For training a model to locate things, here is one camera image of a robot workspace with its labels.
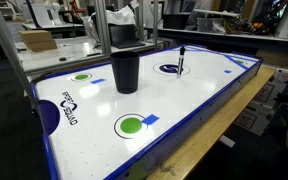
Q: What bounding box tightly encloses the black white marker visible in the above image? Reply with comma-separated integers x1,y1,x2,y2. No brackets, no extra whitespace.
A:
176,46,187,80

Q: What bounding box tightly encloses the dark navy plastic cup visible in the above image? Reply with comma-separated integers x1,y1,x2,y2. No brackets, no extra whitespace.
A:
109,50,141,95

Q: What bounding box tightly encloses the blue tape square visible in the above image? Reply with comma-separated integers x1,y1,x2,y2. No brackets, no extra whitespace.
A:
141,113,161,126

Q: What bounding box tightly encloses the blue tape rectangle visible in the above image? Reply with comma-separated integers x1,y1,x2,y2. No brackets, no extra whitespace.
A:
90,78,107,85

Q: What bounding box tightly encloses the black laptop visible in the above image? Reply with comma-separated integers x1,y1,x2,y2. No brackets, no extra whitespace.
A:
108,23,147,50

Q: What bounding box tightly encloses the white blue air hockey table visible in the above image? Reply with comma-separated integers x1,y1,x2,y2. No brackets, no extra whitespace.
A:
29,43,264,180

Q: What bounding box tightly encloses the black storage bin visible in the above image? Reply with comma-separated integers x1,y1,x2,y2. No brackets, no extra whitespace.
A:
162,13,190,30

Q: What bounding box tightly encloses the wooden table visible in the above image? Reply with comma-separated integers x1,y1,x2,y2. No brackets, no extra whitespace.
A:
147,64,278,180

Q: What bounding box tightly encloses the white cloth cover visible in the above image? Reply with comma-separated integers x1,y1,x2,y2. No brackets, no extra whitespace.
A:
104,5,137,26

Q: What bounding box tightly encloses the white workbench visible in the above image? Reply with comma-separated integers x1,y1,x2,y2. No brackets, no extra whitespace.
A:
15,34,165,75

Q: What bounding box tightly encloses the long blue tape strip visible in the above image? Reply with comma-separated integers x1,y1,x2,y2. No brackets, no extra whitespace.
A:
183,45,261,63

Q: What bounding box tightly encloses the grey storage bin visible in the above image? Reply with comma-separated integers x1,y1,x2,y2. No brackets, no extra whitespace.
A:
196,17,226,34

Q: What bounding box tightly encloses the small white block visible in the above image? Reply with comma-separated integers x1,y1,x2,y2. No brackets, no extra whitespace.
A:
218,134,236,149

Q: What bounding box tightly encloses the large cardboard box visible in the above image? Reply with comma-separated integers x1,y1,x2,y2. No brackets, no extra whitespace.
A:
26,39,58,53

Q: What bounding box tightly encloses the small cardboard box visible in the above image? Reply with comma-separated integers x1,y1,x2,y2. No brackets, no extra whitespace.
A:
19,29,54,44

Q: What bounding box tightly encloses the white background machine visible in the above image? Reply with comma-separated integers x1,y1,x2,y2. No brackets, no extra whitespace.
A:
27,1,66,29

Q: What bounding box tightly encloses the thin aluminium frame post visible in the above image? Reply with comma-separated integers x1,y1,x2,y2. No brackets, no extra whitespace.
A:
136,0,145,42
151,0,161,46

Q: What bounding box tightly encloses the thick aluminium frame post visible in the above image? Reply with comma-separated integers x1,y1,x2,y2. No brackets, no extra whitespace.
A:
94,0,113,55

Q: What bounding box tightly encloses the slanted aluminium frame post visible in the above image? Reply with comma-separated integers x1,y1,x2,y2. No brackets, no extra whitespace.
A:
0,0,41,113

